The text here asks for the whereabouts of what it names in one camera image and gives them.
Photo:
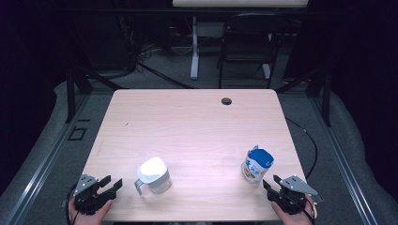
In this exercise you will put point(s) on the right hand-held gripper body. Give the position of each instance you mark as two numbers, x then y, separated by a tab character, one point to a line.
292	197

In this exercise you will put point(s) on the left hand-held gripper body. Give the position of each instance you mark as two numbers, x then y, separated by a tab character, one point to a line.
89	200

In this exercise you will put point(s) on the clear plastic jar with lid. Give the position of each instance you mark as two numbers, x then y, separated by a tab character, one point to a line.
153	173

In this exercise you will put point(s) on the person's right hand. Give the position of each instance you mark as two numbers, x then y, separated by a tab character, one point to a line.
291	218

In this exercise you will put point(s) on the silver tape strip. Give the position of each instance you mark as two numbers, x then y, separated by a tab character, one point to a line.
318	198

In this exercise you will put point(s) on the black metal stand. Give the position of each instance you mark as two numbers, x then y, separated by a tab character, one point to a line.
326	100
70	93

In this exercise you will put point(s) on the blue and white bag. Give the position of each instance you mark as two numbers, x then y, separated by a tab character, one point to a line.
258	165

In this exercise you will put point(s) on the person's left hand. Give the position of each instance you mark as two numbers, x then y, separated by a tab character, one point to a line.
89	219

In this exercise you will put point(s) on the aluminium floor rail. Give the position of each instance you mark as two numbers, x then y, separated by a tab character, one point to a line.
47	162
341	162

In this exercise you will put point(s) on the white desk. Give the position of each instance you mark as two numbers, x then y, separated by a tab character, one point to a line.
237	3

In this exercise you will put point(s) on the black folding chair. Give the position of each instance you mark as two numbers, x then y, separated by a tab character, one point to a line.
250	40

